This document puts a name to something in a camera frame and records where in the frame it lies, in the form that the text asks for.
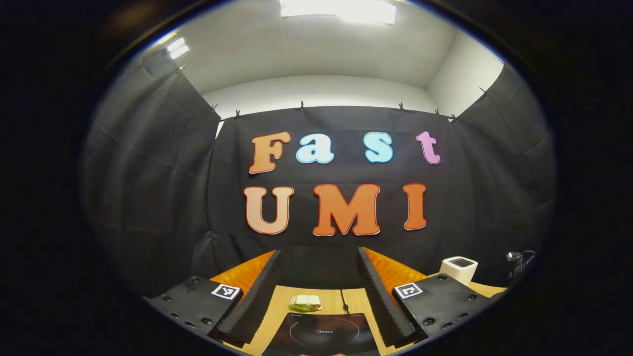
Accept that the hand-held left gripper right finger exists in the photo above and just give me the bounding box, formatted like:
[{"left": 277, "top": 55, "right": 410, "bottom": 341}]
[{"left": 357, "top": 246, "right": 501, "bottom": 348}]

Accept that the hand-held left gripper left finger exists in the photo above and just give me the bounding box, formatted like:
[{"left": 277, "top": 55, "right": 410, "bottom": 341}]
[{"left": 147, "top": 250, "right": 285, "bottom": 348}]

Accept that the black induction cooktop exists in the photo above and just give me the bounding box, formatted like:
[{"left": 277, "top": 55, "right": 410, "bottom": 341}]
[{"left": 262, "top": 312, "right": 381, "bottom": 356}]

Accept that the white toaster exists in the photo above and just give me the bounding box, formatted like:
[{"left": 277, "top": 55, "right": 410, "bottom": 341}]
[{"left": 439, "top": 256, "right": 478, "bottom": 286}]

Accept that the small white plate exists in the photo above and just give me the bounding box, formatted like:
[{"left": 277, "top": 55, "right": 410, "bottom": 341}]
[{"left": 288, "top": 296, "right": 323, "bottom": 312}]

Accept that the black backdrop cloth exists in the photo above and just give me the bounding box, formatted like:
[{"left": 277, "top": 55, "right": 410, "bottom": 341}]
[{"left": 82, "top": 49, "right": 557, "bottom": 297}]

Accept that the ceiling light panel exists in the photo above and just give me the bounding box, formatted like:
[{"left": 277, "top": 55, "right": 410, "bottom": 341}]
[
  {"left": 167, "top": 37, "right": 190, "bottom": 60},
  {"left": 279, "top": 0, "right": 396, "bottom": 25}
]

